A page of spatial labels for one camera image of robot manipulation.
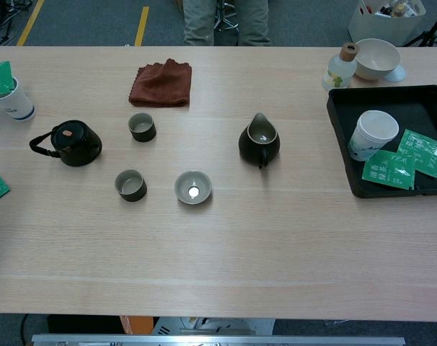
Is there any black plastic tray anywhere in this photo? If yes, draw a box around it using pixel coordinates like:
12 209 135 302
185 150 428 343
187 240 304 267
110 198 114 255
326 84 437 199

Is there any dark green cylindrical teacup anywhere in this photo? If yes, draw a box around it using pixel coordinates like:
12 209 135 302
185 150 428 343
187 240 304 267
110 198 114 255
127 112 157 143
114 169 148 203

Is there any black tripod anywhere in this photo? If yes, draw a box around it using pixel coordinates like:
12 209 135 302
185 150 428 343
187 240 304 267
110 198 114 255
402 0 437 48

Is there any blue-striped white paper cup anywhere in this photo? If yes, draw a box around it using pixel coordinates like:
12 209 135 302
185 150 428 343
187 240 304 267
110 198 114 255
0 75 37 123

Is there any black equipment stand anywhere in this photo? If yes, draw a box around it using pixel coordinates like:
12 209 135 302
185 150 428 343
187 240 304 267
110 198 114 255
0 0 34 44

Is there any white storage bin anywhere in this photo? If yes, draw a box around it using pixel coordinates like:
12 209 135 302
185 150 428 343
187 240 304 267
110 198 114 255
348 0 427 47

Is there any chrome stool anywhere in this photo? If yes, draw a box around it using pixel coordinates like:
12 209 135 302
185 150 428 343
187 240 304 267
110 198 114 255
213 0 241 37

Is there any white saucer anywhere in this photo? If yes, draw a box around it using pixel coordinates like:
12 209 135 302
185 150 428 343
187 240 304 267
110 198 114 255
384 64 407 82

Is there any brown folded cloth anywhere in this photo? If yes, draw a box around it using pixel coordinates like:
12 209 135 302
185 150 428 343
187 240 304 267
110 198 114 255
128 58 193 108

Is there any white robot base chassis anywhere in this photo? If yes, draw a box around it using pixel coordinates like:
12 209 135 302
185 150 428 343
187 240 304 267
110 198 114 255
151 316 276 336

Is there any person in khaki trousers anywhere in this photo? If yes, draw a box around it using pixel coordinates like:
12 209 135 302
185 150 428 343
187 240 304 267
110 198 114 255
183 0 272 47

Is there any beige bowl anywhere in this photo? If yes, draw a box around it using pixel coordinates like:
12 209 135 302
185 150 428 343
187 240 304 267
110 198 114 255
353 37 402 81

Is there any grey-green ceramic tea strainer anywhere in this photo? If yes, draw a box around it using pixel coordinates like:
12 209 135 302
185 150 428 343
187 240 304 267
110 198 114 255
174 170 213 206

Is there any green-printed white paper cup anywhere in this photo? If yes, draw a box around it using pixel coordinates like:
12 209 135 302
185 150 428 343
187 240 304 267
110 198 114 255
347 110 400 162

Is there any dark ceramic pouring pitcher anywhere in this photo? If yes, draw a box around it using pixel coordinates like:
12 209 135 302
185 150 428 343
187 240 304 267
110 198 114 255
238 112 281 169

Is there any black cast iron teapot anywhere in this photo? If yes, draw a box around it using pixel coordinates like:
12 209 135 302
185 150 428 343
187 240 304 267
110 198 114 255
28 120 103 167

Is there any glass bottle with wooden cap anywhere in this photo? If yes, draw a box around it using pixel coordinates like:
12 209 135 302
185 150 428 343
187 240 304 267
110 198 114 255
321 42 359 91

